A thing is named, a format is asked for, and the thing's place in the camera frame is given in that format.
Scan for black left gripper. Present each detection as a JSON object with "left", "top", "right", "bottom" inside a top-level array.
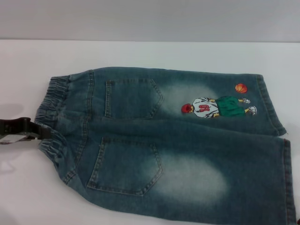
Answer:
[{"left": 0, "top": 116, "right": 52, "bottom": 145}]

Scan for blue denim shorts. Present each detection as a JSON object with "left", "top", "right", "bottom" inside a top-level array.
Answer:
[{"left": 35, "top": 67, "right": 297, "bottom": 225}]

